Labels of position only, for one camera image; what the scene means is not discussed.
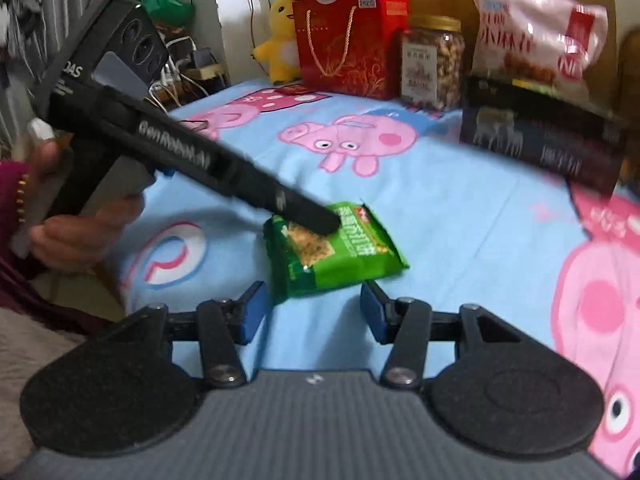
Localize green plastic bag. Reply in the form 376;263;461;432
141;0;197;22

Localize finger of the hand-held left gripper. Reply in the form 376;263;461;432
259;171;342;237

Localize green snack packet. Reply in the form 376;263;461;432
263;201;411;307

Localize white charging cable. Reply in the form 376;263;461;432
147;35;213;112

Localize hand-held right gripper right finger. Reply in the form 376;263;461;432
359;278;522;391

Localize small gold-lid nut jar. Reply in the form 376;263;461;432
399;14;467;112

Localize red gift bag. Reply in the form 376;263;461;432
291;0;412;102

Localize cartoon printed bed sheet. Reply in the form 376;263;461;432
102;79;640;478

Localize dark printed box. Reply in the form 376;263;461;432
458;76;629;197

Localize yellow plush duck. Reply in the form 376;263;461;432
252;0;312;86

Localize person's left hand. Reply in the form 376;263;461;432
24;140;147;272

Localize pink snack bag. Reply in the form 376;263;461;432
469;0;610;107

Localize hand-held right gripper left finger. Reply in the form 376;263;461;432
120;280;269;389

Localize beige cloth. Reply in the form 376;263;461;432
0;304;98;467

